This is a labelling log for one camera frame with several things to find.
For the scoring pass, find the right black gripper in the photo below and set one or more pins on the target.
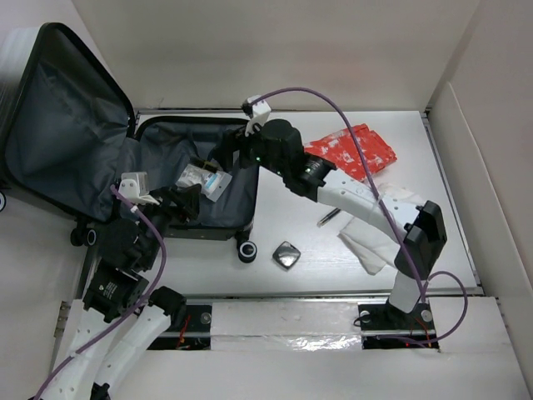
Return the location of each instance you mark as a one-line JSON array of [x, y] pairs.
[[234, 140]]

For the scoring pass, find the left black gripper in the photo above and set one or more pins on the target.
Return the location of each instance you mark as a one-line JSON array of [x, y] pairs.
[[188, 196]]

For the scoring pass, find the clear plastic packet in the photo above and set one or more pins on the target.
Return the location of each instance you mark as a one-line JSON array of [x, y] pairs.
[[213, 181]]

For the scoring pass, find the black square compact case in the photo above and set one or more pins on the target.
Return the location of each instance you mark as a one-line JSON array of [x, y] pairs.
[[286, 255]]

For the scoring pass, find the black pen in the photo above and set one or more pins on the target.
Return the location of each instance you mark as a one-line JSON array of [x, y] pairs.
[[326, 219]]

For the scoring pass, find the black suitcase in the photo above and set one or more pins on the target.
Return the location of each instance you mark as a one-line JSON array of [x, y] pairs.
[[68, 131]]

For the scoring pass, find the black gold lipstick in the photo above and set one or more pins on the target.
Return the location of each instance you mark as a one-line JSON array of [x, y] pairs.
[[206, 165]]

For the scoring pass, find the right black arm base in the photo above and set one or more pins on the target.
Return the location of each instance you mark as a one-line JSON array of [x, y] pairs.
[[384, 327]]

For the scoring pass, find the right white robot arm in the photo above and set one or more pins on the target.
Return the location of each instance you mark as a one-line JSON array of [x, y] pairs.
[[416, 231]]

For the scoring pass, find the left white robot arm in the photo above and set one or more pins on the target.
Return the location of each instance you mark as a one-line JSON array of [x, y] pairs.
[[123, 313]]

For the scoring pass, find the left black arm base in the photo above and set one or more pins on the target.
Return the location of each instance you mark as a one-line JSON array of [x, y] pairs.
[[188, 331]]

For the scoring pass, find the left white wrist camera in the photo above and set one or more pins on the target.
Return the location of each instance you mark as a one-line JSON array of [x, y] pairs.
[[134, 187]]

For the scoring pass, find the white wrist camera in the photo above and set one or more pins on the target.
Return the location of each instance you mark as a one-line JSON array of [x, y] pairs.
[[134, 187], [258, 112]]

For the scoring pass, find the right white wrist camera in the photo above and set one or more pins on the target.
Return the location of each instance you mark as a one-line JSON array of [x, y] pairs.
[[258, 112]]

